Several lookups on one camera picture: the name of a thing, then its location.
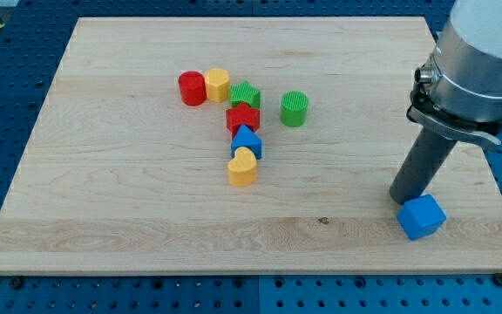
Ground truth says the yellow hexagon block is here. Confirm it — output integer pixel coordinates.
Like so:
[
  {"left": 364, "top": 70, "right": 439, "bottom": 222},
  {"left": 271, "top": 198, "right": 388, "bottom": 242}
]
[{"left": 204, "top": 67, "right": 230, "bottom": 103}]

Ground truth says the red star block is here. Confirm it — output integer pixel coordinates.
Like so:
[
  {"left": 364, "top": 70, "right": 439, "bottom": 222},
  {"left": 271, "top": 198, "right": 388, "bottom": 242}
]
[{"left": 226, "top": 102, "right": 261, "bottom": 138}]

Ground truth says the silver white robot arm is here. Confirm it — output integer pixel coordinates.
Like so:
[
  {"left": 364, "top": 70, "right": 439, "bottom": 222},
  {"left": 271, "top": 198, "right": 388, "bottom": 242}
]
[{"left": 407, "top": 0, "right": 502, "bottom": 149}]

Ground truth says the green cylinder block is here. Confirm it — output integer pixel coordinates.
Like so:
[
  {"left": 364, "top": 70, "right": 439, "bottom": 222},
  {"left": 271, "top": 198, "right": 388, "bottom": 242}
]
[{"left": 280, "top": 91, "right": 309, "bottom": 127}]

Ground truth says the red cylinder block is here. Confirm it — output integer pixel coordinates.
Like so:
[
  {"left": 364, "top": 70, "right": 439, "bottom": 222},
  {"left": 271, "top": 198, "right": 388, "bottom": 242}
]
[{"left": 178, "top": 71, "right": 207, "bottom": 106}]

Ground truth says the green star block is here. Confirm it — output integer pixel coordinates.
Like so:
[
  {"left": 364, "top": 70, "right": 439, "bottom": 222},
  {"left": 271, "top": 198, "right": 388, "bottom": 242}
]
[{"left": 229, "top": 81, "right": 261, "bottom": 109}]

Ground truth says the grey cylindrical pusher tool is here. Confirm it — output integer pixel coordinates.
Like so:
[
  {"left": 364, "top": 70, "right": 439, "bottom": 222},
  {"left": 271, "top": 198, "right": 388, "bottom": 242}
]
[{"left": 390, "top": 127, "right": 457, "bottom": 204}]

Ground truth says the blue cube block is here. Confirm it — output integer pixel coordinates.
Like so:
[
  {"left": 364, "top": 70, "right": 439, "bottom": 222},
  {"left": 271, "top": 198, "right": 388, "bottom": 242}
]
[{"left": 397, "top": 195, "right": 447, "bottom": 241}]

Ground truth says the yellow heart block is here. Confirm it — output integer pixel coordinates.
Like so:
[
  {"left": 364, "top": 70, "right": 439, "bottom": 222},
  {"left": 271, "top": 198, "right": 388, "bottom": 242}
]
[{"left": 227, "top": 147, "right": 258, "bottom": 187}]

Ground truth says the blue triangle block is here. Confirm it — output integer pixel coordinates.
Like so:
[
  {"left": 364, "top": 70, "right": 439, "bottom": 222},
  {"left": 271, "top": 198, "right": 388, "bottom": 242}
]
[{"left": 231, "top": 125, "right": 262, "bottom": 160}]

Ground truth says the light wooden board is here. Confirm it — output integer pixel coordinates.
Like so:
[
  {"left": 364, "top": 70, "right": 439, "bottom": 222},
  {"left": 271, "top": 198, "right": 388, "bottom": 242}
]
[{"left": 0, "top": 17, "right": 502, "bottom": 276}]

